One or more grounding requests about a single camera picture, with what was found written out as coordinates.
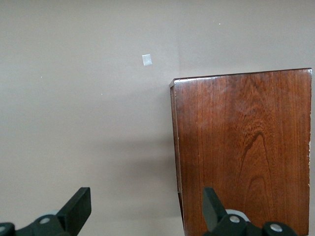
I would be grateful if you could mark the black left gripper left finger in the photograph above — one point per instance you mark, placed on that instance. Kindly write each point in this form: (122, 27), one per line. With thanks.
(73, 211)

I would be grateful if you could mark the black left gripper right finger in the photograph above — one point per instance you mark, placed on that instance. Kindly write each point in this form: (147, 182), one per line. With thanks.
(214, 211)

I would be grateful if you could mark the dark brown wooden cabinet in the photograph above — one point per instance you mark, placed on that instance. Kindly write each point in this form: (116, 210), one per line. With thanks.
(246, 147)

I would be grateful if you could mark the small grey tape square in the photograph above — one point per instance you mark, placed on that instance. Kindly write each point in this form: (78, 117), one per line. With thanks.
(147, 59)

